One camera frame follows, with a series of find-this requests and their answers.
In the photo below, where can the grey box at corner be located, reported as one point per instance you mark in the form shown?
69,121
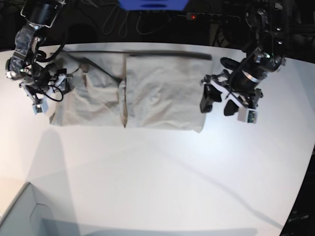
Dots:
32,213

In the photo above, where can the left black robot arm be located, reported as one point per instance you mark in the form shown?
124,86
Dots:
264,54

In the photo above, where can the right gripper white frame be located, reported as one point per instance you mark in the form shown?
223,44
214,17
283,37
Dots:
49,87

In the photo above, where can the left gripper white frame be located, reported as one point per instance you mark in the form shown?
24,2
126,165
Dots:
239,89

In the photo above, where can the blue overhead mount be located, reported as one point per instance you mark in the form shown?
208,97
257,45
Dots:
141,5

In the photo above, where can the black power strip red light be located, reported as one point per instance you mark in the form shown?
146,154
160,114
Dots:
212,18

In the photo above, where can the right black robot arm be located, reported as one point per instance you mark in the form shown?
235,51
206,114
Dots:
38,73

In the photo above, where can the beige t-shirt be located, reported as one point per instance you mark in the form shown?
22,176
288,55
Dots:
148,89

